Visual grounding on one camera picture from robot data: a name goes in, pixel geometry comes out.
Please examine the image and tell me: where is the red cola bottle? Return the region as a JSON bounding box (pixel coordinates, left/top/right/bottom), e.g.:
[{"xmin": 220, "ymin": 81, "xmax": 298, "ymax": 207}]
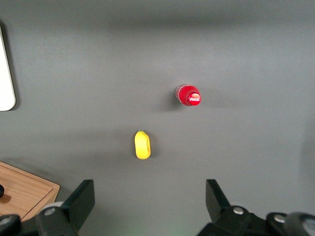
[{"xmin": 175, "ymin": 83, "xmax": 202, "ymax": 107}]

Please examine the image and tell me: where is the yellow lemon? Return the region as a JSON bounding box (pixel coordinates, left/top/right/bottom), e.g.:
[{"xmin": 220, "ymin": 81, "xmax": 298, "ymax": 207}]
[{"xmin": 134, "ymin": 130, "xmax": 152, "ymax": 160}]

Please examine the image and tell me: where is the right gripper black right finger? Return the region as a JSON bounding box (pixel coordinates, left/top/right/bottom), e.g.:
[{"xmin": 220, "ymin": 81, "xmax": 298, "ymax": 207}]
[{"xmin": 196, "ymin": 178, "xmax": 269, "ymax": 236}]

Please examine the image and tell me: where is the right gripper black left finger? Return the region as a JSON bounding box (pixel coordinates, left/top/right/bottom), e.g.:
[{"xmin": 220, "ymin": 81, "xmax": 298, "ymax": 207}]
[{"xmin": 36, "ymin": 179, "xmax": 96, "ymax": 236}]

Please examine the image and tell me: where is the wooden drawer cabinet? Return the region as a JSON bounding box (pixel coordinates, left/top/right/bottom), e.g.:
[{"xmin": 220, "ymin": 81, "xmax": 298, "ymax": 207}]
[{"xmin": 0, "ymin": 161, "xmax": 61, "ymax": 222}]

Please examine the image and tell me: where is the cream plastic tray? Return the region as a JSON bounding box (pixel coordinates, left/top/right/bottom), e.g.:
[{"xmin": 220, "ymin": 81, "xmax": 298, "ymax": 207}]
[{"xmin": 0, "ymin": 26, "xmax": 16, "ymax": 112}]

